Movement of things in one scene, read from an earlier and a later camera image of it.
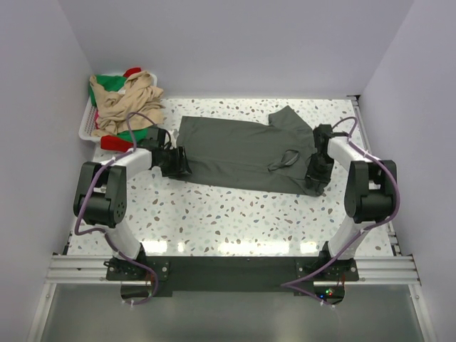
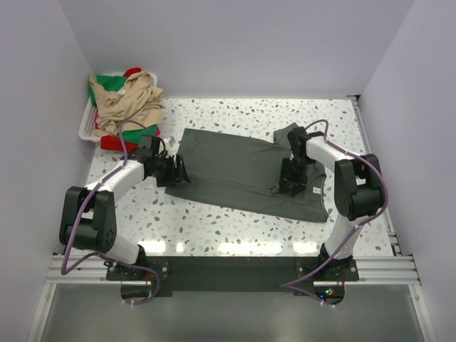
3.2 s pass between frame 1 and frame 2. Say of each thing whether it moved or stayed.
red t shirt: stayed
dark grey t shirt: moved
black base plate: stayed
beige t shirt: stayed
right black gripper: moved
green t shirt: stayed
